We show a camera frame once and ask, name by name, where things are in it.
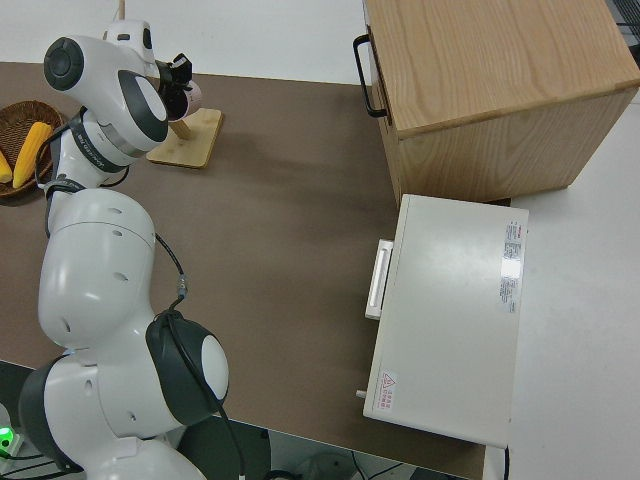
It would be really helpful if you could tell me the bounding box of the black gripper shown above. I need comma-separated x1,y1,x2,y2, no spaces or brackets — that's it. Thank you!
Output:
157,52,195,96

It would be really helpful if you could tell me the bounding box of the pink mug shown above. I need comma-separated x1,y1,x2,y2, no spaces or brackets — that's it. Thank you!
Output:
166,82,204,122

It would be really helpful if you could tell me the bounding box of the wooden mug tree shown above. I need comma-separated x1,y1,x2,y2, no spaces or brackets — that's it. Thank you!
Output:
118,0,224,170

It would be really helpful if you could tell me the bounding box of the brown wicker basket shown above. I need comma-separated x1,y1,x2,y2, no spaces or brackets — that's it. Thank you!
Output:
0,100,66,207

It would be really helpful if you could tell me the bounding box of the light wooden cabinet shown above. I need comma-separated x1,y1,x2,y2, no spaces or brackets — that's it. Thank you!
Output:
352,0,640,207

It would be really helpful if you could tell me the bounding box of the cream toaster oven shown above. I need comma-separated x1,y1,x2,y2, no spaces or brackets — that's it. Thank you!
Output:
355,193,530,449

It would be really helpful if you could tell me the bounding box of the black cabinet handle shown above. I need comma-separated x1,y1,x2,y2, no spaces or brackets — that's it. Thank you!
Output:
352,33,389,119

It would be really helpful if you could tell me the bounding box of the toaster door handle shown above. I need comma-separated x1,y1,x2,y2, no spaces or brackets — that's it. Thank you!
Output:
364,239,395,320

